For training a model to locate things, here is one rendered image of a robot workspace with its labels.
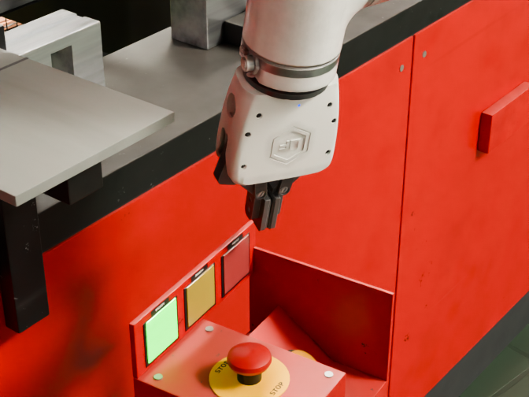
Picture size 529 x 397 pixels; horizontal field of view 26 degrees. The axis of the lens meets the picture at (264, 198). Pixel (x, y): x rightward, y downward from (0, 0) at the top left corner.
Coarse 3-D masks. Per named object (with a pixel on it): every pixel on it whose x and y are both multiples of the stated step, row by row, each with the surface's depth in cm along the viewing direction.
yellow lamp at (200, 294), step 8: (208, 272) 107; (200, 280) 106; (208, 280) 108; (192, 288) 106; (200, 288) 107; (208, 288) 108; (192, 296) 106; (200, 296) 107; (208, 296) 109; (192, 304) 106; (200, 304) 108; (208, 304) 109; (192, 312) 107; (200, 312) 108; (192, 320) 107
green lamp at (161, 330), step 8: (168, 304) 103; (160, 312) 102; (168, 312) 103; (176, 312) 104; (152, 320) 101; (160, 320) 102; (168, 320) 103; (176, 320) 105; (152, 328) 101; (160, 328) 102; (168, 328) 104; (176, 328) 105; (152, 336) 102; (160, 336) 103; (168, 336) 104; (176, 336) 105; (152, 344) 102; (160, 344) 103; (168, 344) 105; (152, 352) 102; (160, 352) 104; (152, 360) 103
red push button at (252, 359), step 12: (240, 348) 101; (252, 348) 101; (264, 348) 101; (228, 360) 100; (240, 360) 100; (252, 360) 100; (264, 360) 100; (240, 372) 99; (252, 372) 99; (252, 384) 101
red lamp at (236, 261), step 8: (248, 240) 113; (232, 248) 110; (240, 248) 112; (248, 248) 113; (224, 256) 109; (232, 256) 111; (240, 256) 112; (248, 256) 114; (224, 264) 110; (232, 264) 111; (240, 264) 113; (248, 264) 114; (224, 272) 110; (232, 272) 112; (240, 272) 113; (248, 272) 115; (224, 280) 111; (232, 280) 112; (224, 288) 111
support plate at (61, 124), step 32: (0, 64) 107; (32, 64) 107; (0, 96) 101; (32, 96) 101; (64, 96) 101; (96, 96) 101; (128, 96) 101; (0, 128) 96; (32, 128) 96; (64, 128) 96; (96, 128) 96; (128, 128) 96; (160, 128) 98; (0, 160) 91; (32, 160) 91; (64, 160) 91; (96, 160) 92; (0, 192) 87; (32, 192) 88
